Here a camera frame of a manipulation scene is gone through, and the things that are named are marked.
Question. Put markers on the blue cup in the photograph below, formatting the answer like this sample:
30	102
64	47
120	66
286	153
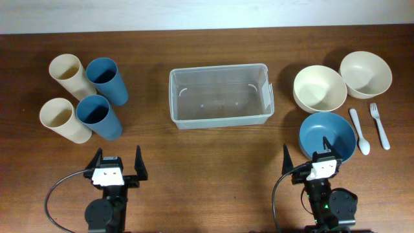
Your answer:
97	114
104	74

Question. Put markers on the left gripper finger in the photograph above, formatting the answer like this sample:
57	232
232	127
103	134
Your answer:
96	160
139	166

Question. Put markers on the cream cup far left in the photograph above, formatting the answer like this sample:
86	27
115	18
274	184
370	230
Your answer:
68	71

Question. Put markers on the cream cup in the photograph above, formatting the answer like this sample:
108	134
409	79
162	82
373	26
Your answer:
58	115
68	71

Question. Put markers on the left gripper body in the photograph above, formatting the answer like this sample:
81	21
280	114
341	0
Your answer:
129	181

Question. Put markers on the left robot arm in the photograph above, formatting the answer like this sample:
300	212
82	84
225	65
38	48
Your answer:
108	213

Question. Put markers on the clear plastic storage container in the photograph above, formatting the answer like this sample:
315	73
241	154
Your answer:
220	96

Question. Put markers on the blue bowl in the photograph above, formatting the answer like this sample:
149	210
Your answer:
335	128

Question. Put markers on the cream cup near left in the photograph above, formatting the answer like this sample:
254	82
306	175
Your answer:
58	115

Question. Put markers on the white plastic spoon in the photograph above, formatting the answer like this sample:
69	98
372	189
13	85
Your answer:
363	144

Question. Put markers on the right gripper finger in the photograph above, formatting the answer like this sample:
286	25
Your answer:
330	150
287	165

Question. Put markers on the white plastic fork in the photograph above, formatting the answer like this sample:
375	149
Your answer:
383	137

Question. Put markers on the cream bowl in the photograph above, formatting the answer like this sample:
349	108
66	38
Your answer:
318	88
365	74

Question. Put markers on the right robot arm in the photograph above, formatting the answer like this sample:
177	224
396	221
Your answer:
333	210

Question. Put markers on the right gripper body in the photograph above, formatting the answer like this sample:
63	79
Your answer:
301	177

